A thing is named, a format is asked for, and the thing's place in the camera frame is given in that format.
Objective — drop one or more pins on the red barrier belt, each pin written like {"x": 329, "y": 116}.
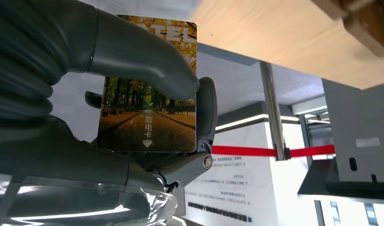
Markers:
{"x": 241, "y": 151}

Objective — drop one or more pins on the chrome stanchion post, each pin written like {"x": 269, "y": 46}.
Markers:
{"x": 273, "y": 109}

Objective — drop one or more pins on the grey metal pedestal stand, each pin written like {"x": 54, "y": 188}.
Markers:
{"x": 357, "y": 124}

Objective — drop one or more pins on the white sign board with text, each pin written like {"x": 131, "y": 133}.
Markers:
{"x": 229, "y": 187}

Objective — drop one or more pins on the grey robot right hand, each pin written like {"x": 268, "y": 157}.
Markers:
{"x": 70, "y": 168}

